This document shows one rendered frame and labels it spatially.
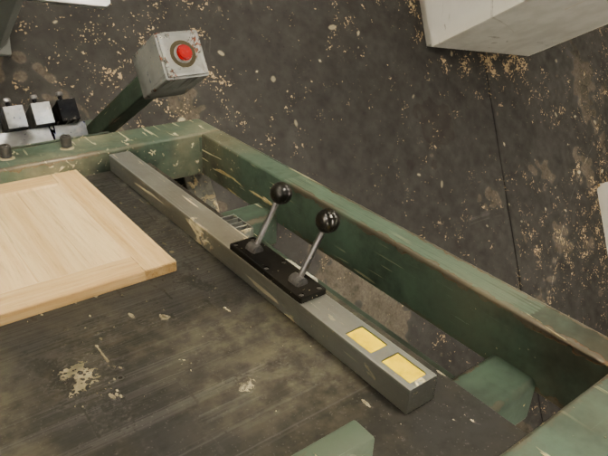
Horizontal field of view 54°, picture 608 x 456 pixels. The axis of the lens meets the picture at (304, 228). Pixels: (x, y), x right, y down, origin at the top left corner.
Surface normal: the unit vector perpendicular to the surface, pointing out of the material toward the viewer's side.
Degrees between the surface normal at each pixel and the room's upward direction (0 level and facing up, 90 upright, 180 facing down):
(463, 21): 90
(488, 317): 90
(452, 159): 0
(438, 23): 90
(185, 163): 30
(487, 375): 60
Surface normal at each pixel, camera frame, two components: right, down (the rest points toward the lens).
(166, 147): 0.61, 0.39
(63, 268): 0.04, -0.89
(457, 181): 0.55, -0.11
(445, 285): -0.79, 0.25
